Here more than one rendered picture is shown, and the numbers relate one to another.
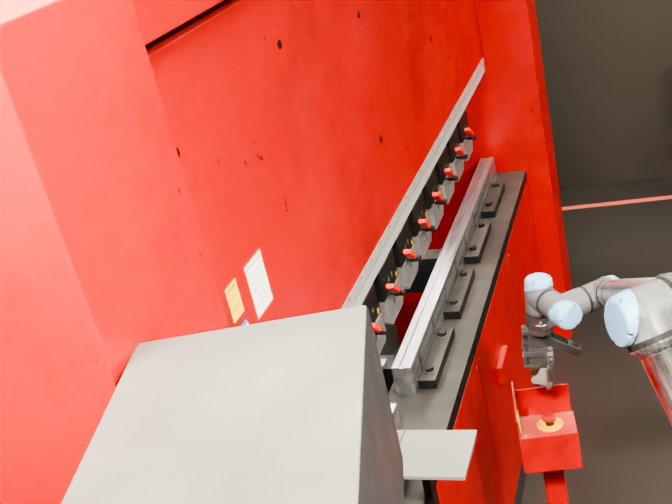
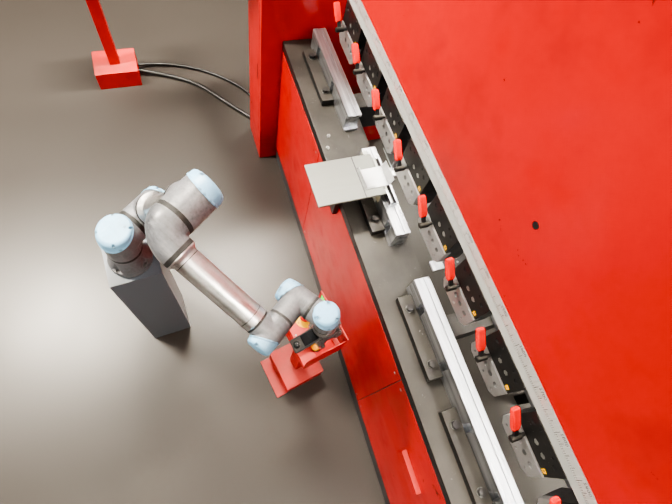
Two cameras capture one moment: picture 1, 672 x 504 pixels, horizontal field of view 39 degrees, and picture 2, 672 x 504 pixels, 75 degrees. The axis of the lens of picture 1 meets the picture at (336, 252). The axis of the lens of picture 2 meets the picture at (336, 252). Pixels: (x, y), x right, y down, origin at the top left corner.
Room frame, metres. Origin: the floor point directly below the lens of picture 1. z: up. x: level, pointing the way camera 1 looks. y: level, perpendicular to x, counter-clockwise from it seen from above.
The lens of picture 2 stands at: (2.42, -0.86, 2.33)
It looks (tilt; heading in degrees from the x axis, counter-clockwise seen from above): 64 degrees down; 120
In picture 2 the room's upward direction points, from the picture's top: 22 degrees clockwise
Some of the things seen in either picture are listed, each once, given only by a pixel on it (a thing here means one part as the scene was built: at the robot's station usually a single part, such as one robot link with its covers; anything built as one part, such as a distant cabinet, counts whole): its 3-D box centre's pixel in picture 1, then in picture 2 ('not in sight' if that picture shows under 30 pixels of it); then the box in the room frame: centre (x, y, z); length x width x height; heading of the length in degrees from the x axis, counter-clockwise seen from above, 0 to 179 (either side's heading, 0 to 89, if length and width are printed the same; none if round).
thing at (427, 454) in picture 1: (417, 453); (345, 179); (1.89, -0.08, 1.00); 0.26 x 0.18 x 0.01; 68
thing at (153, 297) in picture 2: not in sight; (153, 292); (1.61, -0.83, 0.39); 0.18 x 0.18 x 0.78; 71
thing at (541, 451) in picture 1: (546, 423); (312, 330); (2.22, -0.47, 0.75); 0.20 x 0.16 x 0.18; 169
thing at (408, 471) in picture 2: (503, 365); (408, 471); (2.84, -0.48, 0.59); 0.15 x 0.02 x 0.07; 158
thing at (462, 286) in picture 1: (459, 293); (465, 457); (2.86, -0.38, 0.89); 0.30 x 0.05 x 0.03; 158
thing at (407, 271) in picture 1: (394, 255); (476, 290); (2.48, -0.16, 1.26); 0.15 x 0.09 x 0.17; 158
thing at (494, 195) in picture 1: (493, 199); not in sight; (3.60, -0.68, 0.89); 0.30 x 0.05 x 0.03; 158
